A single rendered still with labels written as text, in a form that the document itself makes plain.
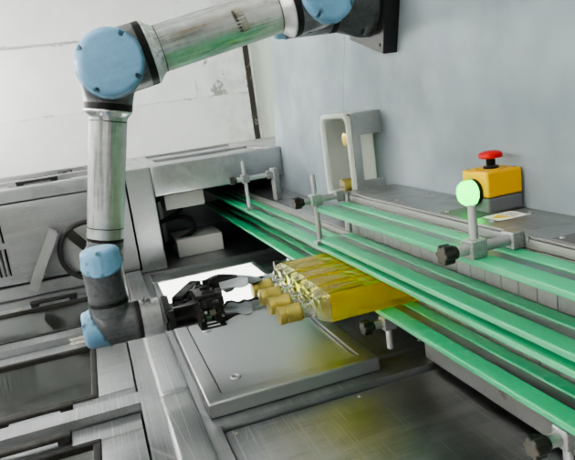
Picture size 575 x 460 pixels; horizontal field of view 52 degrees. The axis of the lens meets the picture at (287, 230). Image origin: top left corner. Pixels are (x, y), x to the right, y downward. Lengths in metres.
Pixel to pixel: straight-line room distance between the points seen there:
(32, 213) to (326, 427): 1.41
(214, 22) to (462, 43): 0.46
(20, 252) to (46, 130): 2.76
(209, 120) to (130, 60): 3.90
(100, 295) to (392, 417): 0.57
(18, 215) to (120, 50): 1.18
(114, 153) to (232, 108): 3.81
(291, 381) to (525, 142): 0.59
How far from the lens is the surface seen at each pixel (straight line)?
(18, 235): 2.17
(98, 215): 1.25
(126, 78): 1.07
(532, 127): 1.04
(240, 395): 1.10
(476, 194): 1.03
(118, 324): 1.17
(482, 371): 0.91
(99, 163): 1.24
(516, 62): 1.06
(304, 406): 1.11
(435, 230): 1.02
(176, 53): 1.11
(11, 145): 4.89
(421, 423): 1.04
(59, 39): 4.91
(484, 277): 0.99
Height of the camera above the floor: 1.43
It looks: 17 degrees down
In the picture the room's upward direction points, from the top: 102 degrees counter-clockwise
